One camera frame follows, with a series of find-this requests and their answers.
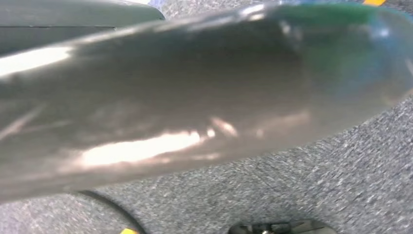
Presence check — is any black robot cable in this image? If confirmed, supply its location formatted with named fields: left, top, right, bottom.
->
left=79, top=190, right=146, bottom=234

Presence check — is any black robot foot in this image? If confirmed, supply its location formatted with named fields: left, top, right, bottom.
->
left=227, top=219, right=338, bottom=234

